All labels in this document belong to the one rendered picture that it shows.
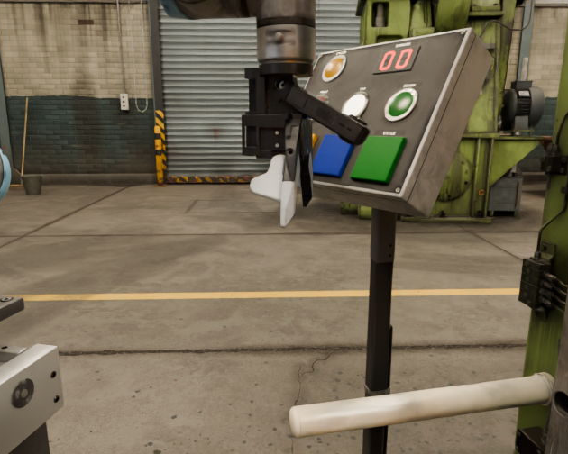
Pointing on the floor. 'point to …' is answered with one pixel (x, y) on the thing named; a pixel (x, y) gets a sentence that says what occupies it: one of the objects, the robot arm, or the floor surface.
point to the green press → (467, 202)
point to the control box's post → (379, 314)
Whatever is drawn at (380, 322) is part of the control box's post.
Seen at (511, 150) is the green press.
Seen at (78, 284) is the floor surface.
